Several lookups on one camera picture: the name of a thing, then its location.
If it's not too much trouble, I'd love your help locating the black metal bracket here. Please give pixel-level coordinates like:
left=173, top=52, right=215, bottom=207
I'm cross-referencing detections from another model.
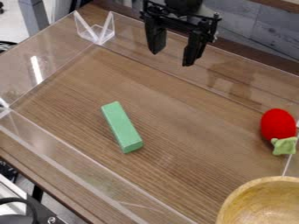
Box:
left=26, top=196, right=67, bottom=224

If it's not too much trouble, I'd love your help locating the clear acrylic enclosure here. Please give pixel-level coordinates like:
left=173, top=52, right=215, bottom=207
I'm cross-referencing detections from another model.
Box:
left=0, top=8, right=299, bottom=224

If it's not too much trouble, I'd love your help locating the black cable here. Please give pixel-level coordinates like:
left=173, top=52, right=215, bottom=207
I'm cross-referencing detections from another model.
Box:
left=0, top=197, right=40, bottom=224

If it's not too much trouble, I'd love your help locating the green rectangular block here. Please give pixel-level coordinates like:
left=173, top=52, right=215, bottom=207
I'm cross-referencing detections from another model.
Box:
left=100, top=101, right=144, bottom=154

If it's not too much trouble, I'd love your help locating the wooden bowl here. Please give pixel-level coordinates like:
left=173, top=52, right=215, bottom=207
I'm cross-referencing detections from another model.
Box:
left=215, top=176, right=299, bottom=224

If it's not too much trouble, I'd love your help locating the red plush strawberry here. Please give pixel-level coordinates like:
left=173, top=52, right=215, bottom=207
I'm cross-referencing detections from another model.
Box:
left=260, top=108, right=299, bottom=156

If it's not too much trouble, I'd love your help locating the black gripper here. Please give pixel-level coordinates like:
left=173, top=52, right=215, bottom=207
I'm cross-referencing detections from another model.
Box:
left=140, top=0, right=221, bottom=67

